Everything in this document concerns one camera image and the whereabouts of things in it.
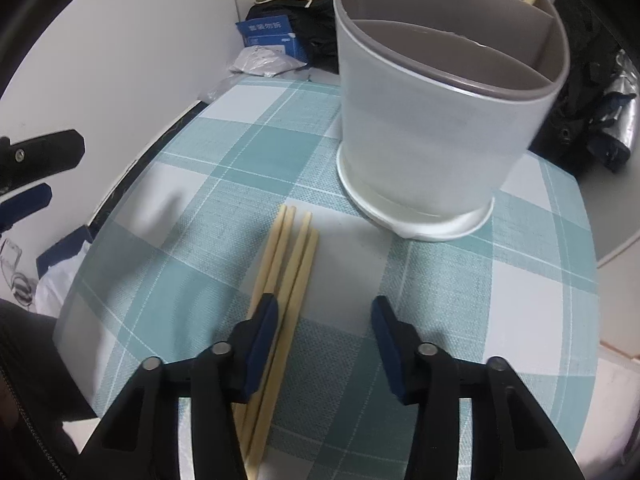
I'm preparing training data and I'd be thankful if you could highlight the person's dark jacket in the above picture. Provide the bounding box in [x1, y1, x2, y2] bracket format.
[0, 300, 101, 480]

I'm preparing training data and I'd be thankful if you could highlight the dark blue bag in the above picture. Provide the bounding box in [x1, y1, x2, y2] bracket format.
[36, 227, 93, 273]

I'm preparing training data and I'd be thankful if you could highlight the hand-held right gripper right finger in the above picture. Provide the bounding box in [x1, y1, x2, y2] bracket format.
[371, 295, 571, 480]

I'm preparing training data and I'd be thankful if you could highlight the white plastic bag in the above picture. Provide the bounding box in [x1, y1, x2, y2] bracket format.
[32, 260, 81, 318]

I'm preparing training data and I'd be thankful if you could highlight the blue cardboard box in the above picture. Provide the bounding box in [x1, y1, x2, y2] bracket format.
[235, 16, 308, 61]

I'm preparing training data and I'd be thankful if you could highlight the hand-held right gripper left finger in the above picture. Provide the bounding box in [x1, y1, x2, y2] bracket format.
[80, 294, 280, 480]

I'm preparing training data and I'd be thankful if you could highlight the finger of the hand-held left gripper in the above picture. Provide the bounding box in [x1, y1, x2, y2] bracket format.
[0, 184, 53, 233]
[0, 129, 86, 193]

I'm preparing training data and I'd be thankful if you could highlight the black hanging jacket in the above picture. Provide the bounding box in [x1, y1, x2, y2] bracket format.
[525, 0, 631, 176]

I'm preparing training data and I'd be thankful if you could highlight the translucent white utensil holder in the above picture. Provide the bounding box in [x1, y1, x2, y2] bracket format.
[332, 0, 571, 243]

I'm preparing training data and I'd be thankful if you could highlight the teal checked tablecloth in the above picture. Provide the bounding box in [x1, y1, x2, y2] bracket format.
[52, 72, 601, 480]

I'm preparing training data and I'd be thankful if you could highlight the clear plastic bag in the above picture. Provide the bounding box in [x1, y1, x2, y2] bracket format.
[230, 46, 307, 79]

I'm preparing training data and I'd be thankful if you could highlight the silver folded umbrella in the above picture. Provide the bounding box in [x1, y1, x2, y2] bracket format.
[592, 50, 640, 158]

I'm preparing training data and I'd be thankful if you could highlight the black clothing pile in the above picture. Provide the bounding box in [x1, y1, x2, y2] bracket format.
[246, 0, 342, 75]

